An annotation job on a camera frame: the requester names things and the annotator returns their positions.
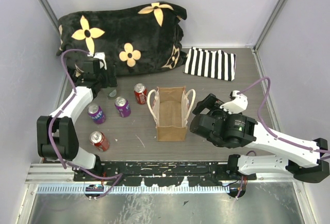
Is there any clear glass green-cap bottle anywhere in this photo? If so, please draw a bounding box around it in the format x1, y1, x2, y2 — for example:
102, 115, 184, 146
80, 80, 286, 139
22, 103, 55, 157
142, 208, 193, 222
106, 88, 117, 98

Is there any red cola can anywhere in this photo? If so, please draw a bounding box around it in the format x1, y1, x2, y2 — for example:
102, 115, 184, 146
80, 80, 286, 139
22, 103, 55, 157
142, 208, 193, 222
89, 131, 110, 152
134, 83, 147, 105

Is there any jute canvas tote bag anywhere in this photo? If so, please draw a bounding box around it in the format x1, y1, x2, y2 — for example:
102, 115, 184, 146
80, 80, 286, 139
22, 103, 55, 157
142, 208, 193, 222
147, 87, 196, 142

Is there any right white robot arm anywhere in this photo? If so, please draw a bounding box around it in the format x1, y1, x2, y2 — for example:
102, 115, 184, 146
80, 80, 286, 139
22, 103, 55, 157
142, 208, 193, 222
190, 91, 329, 183

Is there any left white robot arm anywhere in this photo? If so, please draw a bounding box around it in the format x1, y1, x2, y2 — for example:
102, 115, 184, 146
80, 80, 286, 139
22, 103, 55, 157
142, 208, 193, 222
37, 57, 121, 181

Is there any purple soda can left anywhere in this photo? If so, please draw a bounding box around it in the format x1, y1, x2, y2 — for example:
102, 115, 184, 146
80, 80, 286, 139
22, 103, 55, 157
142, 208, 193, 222
87, 104, 106, 124

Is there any purple soda can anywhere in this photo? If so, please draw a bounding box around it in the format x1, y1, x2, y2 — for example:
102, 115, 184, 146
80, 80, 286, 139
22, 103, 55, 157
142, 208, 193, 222
114, 96, 131, 117
87, 104, 106, 124

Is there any purple soda can right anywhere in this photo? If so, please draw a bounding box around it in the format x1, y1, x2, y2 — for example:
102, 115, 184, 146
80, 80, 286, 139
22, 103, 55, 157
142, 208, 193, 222
114, 96, 131, 117

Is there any black white striped cloth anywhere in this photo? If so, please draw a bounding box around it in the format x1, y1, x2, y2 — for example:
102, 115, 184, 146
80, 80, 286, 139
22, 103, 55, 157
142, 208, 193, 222
183, 47, 237, 81

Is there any black floral plush blanket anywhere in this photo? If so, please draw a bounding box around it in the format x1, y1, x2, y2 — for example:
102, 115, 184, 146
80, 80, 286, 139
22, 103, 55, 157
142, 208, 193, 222
56, 2, 187, 76

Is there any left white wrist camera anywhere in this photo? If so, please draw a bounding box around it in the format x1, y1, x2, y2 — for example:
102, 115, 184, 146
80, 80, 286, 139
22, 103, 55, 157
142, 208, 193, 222
88, 52, 107, 70

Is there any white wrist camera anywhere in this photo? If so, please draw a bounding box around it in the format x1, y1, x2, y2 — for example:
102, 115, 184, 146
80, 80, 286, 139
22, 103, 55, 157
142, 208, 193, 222
220, 90, 248, 114
88, 52, 107, 70

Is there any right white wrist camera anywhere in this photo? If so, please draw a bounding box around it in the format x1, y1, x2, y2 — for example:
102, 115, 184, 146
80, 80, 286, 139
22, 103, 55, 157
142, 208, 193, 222
220, 90, 248, 114

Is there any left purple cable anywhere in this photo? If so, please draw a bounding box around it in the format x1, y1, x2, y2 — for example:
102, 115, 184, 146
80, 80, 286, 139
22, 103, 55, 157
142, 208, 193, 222
47, 48, 127, 199

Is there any purple cable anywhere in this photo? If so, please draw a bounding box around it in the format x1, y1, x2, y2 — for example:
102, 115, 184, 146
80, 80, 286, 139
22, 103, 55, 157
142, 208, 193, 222
238, 76, 330, 155
47, 48, 127, 199

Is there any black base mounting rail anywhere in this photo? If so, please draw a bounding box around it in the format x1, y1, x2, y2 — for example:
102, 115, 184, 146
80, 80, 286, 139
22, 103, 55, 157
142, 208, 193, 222
72, 161, 258, 187

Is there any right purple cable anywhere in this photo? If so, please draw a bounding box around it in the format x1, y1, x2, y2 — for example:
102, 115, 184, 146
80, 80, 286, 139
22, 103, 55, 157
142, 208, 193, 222
238, 76, 330, 155

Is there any left aluminium frame post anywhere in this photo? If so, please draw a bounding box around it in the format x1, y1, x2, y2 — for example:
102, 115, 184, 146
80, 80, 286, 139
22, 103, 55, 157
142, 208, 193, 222
25, 0, 60, 30

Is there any aluminium frame post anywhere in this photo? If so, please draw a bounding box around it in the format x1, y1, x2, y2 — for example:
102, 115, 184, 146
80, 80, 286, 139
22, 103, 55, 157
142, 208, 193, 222
252, 0, 302, 52
25, 0, 60, 30

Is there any right aluminium frame post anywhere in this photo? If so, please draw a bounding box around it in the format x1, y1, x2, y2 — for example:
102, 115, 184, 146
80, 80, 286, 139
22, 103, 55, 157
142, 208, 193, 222
252, 0, 302, 52

